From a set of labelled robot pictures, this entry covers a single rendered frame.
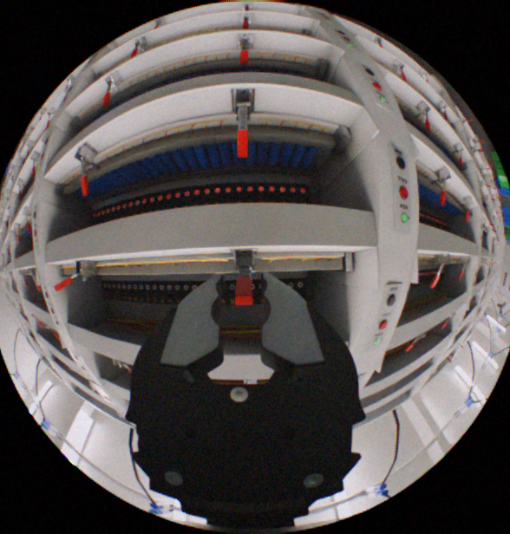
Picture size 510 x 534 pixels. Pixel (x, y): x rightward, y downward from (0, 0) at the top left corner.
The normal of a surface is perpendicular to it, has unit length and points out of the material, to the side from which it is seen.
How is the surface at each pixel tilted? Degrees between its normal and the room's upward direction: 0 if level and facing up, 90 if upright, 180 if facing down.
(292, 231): 108
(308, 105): 18
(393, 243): 90
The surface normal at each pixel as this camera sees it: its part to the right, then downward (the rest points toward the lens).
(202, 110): 0.03, 1.00
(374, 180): -1.00, 0.03
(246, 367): 0.04, -0.03
